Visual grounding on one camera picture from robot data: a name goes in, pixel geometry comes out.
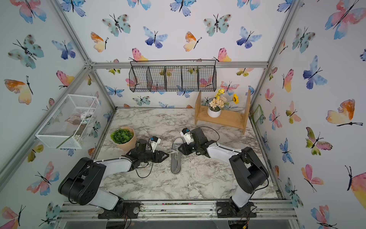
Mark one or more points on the wooden shelf rack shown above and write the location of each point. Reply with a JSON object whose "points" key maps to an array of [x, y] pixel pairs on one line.
{"points": [[226, 118]]}

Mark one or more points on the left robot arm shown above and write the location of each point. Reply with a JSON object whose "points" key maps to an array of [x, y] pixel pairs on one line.
{"points": [[82, 184]]}

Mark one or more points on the aluminium front rail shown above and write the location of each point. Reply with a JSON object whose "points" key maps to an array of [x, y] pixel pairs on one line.
{"points": [[154, 210]]}

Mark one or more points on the flowers in white pot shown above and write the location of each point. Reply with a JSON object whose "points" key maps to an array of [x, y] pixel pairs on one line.
{"points": [[220, 103]]}

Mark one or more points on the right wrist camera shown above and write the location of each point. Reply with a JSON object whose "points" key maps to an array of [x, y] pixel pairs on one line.
{"points": [[187, 135]]}

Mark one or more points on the green plant in terracotta pot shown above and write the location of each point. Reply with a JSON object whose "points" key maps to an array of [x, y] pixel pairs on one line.
{"points": [[124, 138]]}

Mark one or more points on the white mesh wall basket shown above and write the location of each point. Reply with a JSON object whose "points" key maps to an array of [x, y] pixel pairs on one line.
{"points": [[74, 119]]}

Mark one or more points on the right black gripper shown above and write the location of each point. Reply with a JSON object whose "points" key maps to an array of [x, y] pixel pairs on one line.
{"points": [[185, 150]]}

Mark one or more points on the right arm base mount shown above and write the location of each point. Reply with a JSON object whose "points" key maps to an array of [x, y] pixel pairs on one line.
{"points": [[234, 210]]}

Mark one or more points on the green framed wall card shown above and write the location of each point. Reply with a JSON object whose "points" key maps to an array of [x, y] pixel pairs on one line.
{"points": [[258, 115]]}

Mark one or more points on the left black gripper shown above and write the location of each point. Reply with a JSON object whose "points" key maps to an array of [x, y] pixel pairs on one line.
{"points": [[158, 158]]}

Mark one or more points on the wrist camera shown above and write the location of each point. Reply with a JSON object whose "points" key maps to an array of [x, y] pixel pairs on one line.
{"points": [[187, 135], [154, 142]]}

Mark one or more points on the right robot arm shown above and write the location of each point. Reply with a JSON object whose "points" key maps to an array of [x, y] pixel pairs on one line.
{"points": [[249, 171]]}

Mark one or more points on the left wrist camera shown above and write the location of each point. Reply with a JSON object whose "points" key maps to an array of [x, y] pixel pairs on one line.
{"points": [[154, 142]]}

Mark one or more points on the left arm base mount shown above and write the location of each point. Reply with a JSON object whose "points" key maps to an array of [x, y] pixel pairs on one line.
{"points": [[123, 210]]}

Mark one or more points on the grey canvas sneaker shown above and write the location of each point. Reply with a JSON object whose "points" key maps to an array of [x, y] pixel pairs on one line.
{"points": [[176, 160]]}

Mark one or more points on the black wire wall basket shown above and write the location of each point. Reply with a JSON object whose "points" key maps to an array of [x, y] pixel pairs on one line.
{"points": [[173, 76]]}

